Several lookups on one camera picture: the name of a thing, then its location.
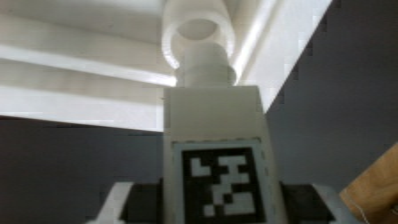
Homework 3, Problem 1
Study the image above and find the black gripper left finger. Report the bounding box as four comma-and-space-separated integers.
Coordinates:
86, 182, 162, 224

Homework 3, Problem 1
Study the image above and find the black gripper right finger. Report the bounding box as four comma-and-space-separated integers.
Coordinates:
281, 184, 363, 224

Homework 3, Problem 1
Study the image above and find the white square tabletop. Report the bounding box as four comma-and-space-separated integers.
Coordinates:
0, 0, 335, 131

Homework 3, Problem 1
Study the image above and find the wooden board corner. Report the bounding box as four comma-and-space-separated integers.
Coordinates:
340, 142, 398, 224

